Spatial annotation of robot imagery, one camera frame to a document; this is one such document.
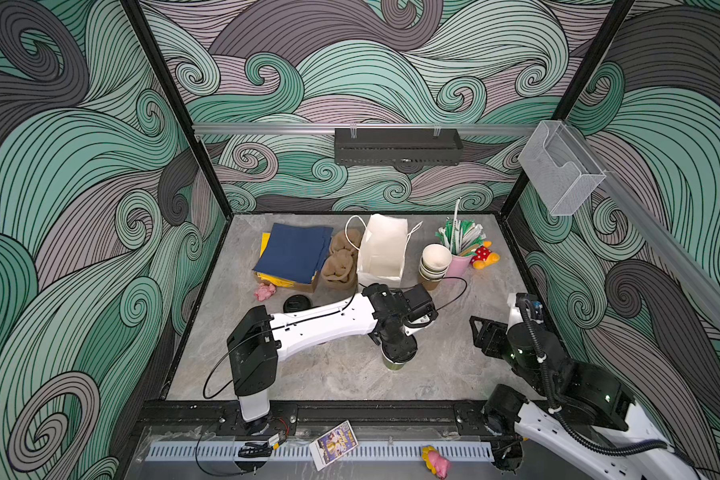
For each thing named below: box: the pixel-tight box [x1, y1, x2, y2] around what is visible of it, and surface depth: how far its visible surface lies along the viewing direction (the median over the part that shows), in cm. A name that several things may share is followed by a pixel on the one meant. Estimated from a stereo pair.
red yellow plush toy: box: [469, 240, 500, 270], surface depth 102 cm
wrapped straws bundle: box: [435, 198, 487, 257], surface depth 92 cm
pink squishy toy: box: [254, 282, 277, 302], surface depth 96 cm
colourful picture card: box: [309, 419, 359, 472], surface depth 70 cm
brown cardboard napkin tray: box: [253, 270, 322, 293], surface depth 97 cm
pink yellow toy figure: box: [421, 445, 450, 479], surface depth 66 cm
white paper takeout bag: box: [345, 214, 423, 289], surface depth 87 cm
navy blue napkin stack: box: [252, 223, 334, 284], surface depth 103 cm
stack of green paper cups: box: [418, 243, 453, 291], surface depth 91 cm
